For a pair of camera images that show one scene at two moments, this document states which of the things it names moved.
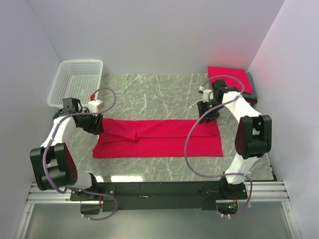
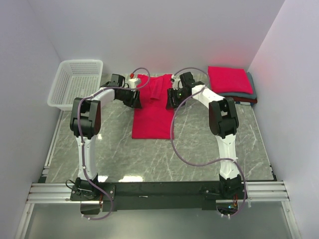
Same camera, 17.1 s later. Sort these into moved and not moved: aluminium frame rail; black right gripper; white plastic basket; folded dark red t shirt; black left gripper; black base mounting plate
Moved: black left gripper; black right gripper
Not moved: aluminium frame rail; black base mounting plate; folded dark red t shirt; white plastic basket
